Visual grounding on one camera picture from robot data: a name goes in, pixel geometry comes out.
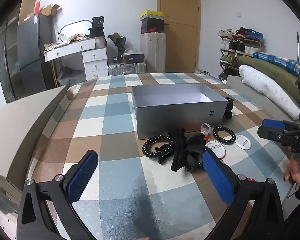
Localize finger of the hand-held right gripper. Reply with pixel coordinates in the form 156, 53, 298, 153
262, 118, 300, 130
257, 124, 294, 147

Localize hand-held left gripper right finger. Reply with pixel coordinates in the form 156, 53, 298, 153
200, 149, 285, 240

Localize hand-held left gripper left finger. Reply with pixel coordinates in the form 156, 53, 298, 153
17, 150, 99, 240

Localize white pin badge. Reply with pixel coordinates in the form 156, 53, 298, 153
235, 134, 252, 150
205, 141, 224, 160

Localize black rounded hair claw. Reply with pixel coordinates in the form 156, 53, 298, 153
185, 134, 208, 172

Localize large black spiral hair tie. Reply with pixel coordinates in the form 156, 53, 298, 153
142, 135, 175, 159

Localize silver cardboard box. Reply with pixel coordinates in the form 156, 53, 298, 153
131, 84, 228, 141

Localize person's right hand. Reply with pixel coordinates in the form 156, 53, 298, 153
284, 152, 300, 183

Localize white rolled blanket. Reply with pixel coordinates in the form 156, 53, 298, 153
238, 64, 300, 121

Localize clear and red hair clip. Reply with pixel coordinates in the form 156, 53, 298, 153
200, 123, 212, 140

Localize black wavy hair claw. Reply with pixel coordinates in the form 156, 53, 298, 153
169, 128, 188, 172

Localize green rolled blanket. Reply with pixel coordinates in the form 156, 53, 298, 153
235, 55, 300, 100

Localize blue plaid rolled blanket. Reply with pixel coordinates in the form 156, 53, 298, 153
252, 52, 300, 77

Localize checked blanket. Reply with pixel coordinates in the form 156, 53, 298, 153
16, 72, 300, 240

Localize shoe rack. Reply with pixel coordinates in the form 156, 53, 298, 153
217, 29, 265, 82

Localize beige bed board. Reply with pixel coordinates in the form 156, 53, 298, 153
0, 85, 68, 184

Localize rows of sneakers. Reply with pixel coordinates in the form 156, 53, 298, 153
218, 27, 264, 64

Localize silver suitcase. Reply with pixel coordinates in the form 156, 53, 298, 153
108, 62, 147, 77

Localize wooden door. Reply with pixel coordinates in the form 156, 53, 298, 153
157, 0, 202, 73

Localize white desk with drawers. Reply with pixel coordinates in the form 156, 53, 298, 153
44, 38, 109, 81

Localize black box with red print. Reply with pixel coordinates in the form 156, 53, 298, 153
122, 52, 145, 64

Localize dark refrigerator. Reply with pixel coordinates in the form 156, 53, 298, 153
16, 14, 54, 94

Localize white suitcase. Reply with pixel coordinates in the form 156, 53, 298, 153
139, 32, 167, 74

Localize pile of desk clutter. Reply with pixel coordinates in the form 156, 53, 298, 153
44, 31, 95, 53

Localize dark flower bouquet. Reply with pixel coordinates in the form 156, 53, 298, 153
107, 32, 127, 63

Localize glass door cabinet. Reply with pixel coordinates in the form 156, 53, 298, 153
0, 2, 22, 100

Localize oval mirror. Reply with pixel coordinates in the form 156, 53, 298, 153
58, 19, 93, 43

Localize black bag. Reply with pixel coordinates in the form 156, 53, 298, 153
88, 17, 106, 38

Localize red and black shoe box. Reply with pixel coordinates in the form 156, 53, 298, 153
141, 26, 165, 34

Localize yellow shoe box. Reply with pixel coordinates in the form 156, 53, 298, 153
139, 10, 165, 20

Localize open cardboard box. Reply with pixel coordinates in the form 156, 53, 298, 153
22, 3, 62, 22

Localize small black spiral hair tie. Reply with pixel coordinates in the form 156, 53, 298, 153
212, 126, 237, 145

